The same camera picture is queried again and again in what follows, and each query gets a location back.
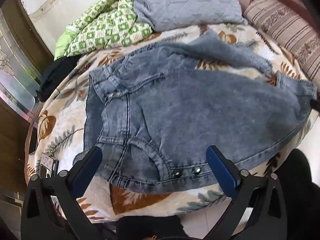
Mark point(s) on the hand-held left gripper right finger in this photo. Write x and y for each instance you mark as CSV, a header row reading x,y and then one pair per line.
x,y
221,170

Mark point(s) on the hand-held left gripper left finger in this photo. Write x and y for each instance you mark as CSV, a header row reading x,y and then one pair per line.
x,y
88,165

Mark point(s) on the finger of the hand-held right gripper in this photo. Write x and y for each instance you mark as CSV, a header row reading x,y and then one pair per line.
x,y
315,105

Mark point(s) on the blue denim pants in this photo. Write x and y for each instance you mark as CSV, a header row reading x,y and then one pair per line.
x,y
175,110

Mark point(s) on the patterned phone case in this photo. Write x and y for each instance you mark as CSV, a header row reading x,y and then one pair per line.
x,y
47,165

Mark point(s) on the leaf print blanket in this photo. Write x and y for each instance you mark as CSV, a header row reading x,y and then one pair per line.
x,y
62,120

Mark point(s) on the striped beige pillow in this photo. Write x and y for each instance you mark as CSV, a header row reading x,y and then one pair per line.
x,y
287,25

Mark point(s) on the black cloth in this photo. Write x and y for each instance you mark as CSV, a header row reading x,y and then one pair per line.
x,y
55,77

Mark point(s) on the wooden framed glass door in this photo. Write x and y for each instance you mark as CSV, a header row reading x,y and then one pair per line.
x,y
15,55

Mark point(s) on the green checked quilt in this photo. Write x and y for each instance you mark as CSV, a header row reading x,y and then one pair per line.
x,y
100,27

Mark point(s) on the grey quilted blanket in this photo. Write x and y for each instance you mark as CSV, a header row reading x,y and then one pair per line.
x,y
185,2

